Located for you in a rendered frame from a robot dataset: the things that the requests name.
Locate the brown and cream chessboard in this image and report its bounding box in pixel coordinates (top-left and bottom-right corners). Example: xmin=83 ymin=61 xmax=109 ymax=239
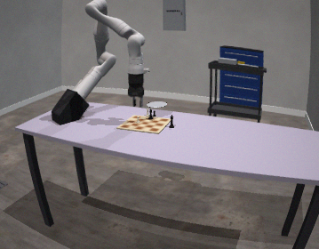
xmin=116 ymin=115 xmax=171 ymax=134

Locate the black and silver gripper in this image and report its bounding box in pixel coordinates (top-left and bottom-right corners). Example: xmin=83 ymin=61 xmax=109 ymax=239
xmin=128 ymin=63 xmax=149 ymax=108

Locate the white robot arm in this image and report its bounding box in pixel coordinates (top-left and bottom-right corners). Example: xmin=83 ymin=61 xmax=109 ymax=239
xmin=73 ymin=0 xmax=145 ymax=100

